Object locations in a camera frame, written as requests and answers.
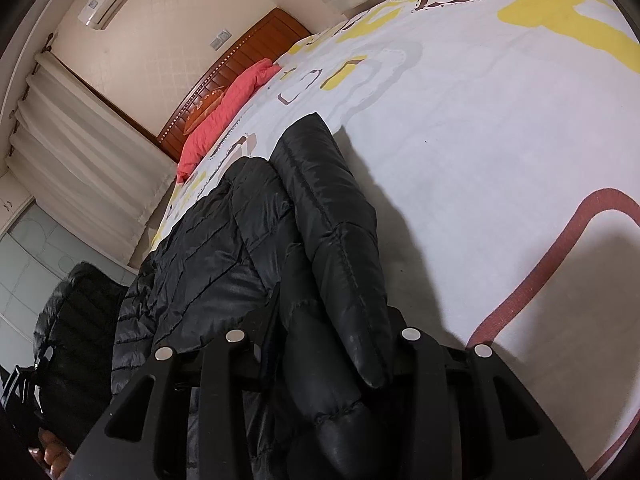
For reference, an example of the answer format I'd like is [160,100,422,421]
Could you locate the black puffer jacket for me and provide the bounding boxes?
[34,114,393,479]

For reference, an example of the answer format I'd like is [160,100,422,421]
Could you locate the person's left hand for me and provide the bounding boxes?
[29,429,74,479]

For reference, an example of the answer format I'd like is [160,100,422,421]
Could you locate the frosted glass wardrobe doors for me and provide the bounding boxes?
[0,204,134,372]

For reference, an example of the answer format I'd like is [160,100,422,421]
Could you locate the white window curtain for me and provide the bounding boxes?
[6,52,176,264]

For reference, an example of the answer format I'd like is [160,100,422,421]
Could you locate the white patterned bed sheet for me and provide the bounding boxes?
[160,0,639,479]

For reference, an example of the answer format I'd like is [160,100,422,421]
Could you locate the orange patterned cushion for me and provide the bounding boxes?
[183,87,227,136]

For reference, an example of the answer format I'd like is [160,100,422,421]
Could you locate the pink pillow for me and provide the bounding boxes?
[176,58,281,184]

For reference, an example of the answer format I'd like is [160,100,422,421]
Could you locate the wooden headboard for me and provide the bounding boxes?
[157,8,311,162]

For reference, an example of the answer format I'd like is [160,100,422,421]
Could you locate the grey wall switch panel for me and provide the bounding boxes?
[209,29,232,51]

